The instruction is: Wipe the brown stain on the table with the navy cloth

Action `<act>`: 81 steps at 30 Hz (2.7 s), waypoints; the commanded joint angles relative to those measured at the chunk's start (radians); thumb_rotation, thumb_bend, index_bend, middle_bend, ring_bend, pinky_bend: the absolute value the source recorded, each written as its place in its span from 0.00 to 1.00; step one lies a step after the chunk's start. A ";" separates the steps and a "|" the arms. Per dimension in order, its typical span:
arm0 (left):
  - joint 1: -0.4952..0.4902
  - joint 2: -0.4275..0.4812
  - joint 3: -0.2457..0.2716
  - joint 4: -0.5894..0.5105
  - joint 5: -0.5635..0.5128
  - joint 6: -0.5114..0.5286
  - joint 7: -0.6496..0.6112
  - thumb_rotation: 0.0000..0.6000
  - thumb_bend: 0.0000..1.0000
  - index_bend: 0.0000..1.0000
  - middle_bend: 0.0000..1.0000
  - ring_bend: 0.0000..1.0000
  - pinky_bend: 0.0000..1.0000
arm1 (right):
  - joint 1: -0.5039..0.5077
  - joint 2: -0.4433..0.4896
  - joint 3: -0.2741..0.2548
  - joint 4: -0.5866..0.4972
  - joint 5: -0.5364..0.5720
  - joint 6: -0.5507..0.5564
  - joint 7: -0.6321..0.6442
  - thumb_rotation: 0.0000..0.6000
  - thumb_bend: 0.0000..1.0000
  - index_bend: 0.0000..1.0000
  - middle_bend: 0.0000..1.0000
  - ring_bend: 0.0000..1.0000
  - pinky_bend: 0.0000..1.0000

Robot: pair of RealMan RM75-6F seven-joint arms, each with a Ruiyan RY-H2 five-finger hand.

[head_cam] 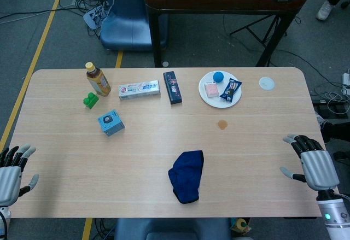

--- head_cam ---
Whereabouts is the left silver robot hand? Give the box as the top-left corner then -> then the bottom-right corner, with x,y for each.
0,144 -> 39,205

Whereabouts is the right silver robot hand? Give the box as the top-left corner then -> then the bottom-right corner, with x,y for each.
279,133 -> 340,194

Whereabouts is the blue cloth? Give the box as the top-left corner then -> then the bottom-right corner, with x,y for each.
167,149 -> 205,204

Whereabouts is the white power strip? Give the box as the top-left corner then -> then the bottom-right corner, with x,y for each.
341,73 -> 350,96

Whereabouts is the white round table cap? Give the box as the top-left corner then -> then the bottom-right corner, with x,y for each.
258,76 -> 276,91

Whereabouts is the green toy brick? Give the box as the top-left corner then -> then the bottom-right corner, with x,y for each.
83,92 -> 101,110

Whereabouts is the light blue cube box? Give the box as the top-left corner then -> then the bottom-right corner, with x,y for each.
97,109 -> 125,137

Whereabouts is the blue snack wrapper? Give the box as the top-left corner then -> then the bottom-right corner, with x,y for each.
219,78 -> 243,101

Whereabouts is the white round plate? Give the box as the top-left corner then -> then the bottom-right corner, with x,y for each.
198,71 -> 242,109

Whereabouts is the pink wrapped packet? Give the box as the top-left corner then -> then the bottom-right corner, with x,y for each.
204,83 -> 219,99

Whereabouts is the yellow tea bottle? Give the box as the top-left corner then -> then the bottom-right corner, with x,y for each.
85,61 -> 112,97

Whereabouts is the black tripod stand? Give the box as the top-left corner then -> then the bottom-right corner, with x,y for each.
229,14 -> 288,45

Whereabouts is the white shoe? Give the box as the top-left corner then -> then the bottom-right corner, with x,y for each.
316,0 -> 335,21

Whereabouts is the white toothpaste box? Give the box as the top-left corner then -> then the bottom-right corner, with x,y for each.
118,80 -> 161,101

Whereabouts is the blue robot body base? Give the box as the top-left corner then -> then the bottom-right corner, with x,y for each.
113,217 -> 233,240

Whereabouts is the dark blue long box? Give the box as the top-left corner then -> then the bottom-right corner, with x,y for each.
163,71 -> 183,106

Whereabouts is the blue machine base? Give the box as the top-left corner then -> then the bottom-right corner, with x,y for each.
100,0 -> 168,52

